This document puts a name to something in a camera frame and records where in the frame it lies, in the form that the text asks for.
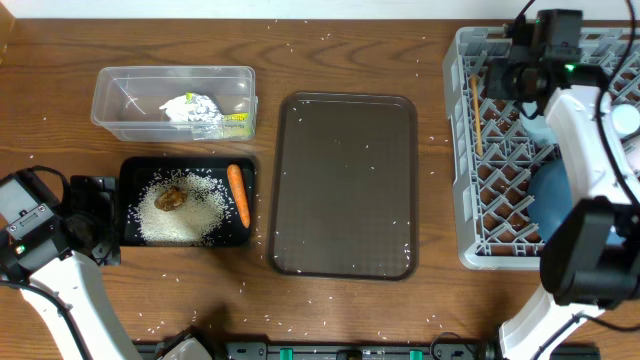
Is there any light blue bowl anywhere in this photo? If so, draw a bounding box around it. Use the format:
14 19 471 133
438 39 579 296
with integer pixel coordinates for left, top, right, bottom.
520 102 557 147

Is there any wooden chopstick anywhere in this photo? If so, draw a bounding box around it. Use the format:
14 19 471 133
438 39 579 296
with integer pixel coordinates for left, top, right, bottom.
470 74 484 157

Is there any light blue plastic cup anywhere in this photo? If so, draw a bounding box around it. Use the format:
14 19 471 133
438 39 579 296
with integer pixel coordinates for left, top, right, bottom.
611 104 640 139

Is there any pink plastic cup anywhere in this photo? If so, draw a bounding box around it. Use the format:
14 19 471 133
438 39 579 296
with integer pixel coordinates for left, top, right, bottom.
623 139 640 176

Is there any brown food lump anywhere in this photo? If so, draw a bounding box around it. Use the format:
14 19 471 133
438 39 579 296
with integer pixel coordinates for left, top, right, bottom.
154 185 188 212

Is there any dark blue plate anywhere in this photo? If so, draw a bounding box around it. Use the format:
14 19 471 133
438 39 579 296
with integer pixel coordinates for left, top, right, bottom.
527 160 572 242

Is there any pile of white rice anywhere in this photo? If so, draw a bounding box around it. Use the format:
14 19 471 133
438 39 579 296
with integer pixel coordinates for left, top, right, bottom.
125 169 233 246

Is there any white napkin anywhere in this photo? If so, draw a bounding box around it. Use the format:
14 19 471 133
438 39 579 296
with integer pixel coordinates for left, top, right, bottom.
159 95 193 129

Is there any foil wrapper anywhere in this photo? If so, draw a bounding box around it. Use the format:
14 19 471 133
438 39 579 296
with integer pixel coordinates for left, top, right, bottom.
186 92 224 140

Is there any orange carrot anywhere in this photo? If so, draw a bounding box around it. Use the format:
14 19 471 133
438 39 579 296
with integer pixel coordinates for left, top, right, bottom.
227 164 251 228

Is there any yellow green snack packet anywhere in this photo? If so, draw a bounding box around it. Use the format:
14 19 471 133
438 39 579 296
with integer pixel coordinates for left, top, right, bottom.
221 113 254 140

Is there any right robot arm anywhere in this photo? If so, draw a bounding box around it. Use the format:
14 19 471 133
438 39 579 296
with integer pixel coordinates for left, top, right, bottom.
475 9 639 359

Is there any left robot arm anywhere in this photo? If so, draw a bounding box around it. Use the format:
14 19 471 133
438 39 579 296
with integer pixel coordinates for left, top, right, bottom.
1 166 215 360

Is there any grey dishwasher rack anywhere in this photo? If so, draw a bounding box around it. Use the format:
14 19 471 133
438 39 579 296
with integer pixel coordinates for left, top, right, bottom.
443 27 639 270

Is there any black plastic tray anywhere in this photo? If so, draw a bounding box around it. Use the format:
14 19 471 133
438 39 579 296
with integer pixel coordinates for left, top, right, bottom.
117 156 256 247

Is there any clear plastic bin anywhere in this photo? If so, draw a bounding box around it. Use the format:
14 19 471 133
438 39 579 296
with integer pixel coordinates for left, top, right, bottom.
91 66 258 142

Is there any dark brown serving tray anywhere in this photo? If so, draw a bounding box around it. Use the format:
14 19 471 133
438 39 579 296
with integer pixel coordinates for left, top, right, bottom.
268 92 419 281

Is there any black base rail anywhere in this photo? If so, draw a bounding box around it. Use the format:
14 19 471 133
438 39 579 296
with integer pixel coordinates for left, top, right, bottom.
134 342 602 360

